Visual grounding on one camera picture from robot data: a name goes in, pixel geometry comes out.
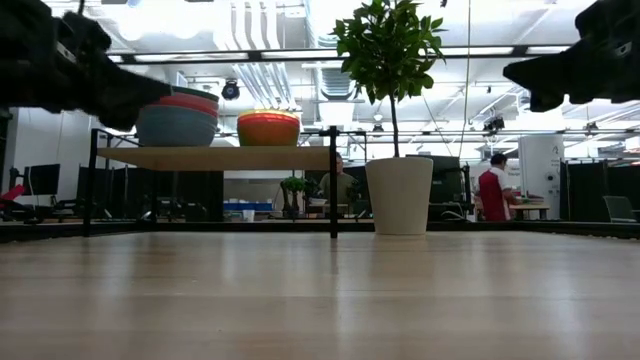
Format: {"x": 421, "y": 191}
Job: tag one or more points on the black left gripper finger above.
{"x": 135, "y": 90}
{"x": 120, "y": 117}

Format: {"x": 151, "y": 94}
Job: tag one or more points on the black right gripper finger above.
{"x": 547, "y": 102}
{"x": 542, "y": 72}

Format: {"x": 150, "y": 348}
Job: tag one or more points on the large red bowl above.
{"x": 195, "y": 110}

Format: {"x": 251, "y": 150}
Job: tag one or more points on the small orange bowl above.
{"x": 269, "y": 121}

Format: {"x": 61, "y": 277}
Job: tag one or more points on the small green bowl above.
{"x": 269, "y": 137}

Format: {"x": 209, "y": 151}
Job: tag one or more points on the wooden shelf with black legs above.
{"x": 215, "y": 158}

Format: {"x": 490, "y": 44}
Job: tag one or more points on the white column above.
{"x": 542, "y": 160}

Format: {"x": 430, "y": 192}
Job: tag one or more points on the black office monitor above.
{"x": 42, "y": 179}

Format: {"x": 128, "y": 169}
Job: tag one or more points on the wooden office table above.
{"x": 535, "y": 206}

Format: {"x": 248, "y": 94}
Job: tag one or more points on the person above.
{"x": 340, "y": 182}
{"x": 492, "y": 192}

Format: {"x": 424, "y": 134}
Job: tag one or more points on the black equipment box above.
{"x": 447, "y": 180}

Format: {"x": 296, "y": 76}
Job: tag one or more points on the grey chair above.
{"x": 620, "y": 210}

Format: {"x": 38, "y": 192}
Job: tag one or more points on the green leafy plant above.
{"x": 390, "y": 45}

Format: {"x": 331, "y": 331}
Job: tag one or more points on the blue storage bins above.
{"x": 247, "y": 206}

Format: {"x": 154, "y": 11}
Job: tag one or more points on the white cup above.
{"x": 248, "y": 215}

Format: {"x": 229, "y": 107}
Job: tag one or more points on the white plant pot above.
{"x": 400, "y": 200}

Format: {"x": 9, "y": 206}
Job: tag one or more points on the small potted plant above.
{"x": 294, "y": 186}

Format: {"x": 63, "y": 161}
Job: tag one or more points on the black ceiling camera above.
{"x": 230, "y": 91}
{"x": 495, "y": 123}

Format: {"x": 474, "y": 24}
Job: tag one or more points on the black aluminium rig frame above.
{"x": 200, "y": 226}

